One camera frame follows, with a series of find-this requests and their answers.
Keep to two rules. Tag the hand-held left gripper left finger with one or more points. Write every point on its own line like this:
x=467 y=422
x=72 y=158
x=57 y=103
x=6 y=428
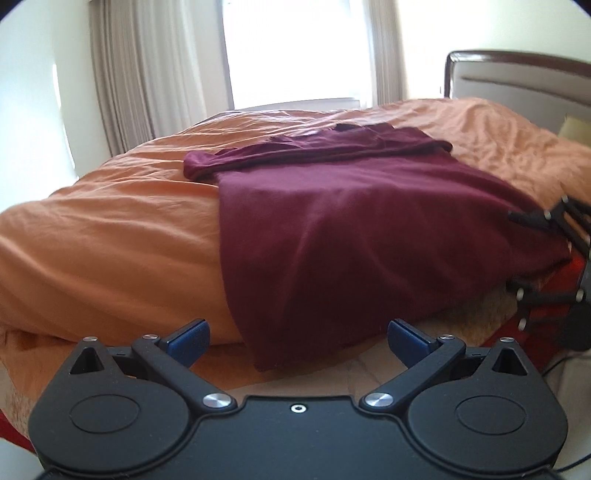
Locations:
x=190 y=341

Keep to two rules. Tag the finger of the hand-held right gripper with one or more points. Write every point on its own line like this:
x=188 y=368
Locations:
x=531 y=217
x=549 y=297

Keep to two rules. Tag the beige curtain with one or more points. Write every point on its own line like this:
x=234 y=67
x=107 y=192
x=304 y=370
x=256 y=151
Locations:
x=147 y=74
x=383 y=50

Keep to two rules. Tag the orange duvet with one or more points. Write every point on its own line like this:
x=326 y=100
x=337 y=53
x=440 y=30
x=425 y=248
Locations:
x=115 y=240

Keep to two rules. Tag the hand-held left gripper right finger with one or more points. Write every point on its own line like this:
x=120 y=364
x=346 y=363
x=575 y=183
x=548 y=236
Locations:
x=406 y=342

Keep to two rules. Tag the window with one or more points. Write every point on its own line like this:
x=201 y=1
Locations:
x=295 y=50

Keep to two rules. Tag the beige patterned mattress cover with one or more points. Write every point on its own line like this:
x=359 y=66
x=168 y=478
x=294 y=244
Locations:
x=471 y=314

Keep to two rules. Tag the padded bed headboard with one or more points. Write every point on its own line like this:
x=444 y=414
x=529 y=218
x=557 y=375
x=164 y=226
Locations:
x=517 y=78

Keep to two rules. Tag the pale yellow pillow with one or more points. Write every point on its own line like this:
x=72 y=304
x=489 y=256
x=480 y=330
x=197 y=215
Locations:
x=575 y=131

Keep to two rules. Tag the maroon long-sleeve shirt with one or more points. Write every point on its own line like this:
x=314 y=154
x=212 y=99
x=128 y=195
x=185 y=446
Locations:
x=351 y=230

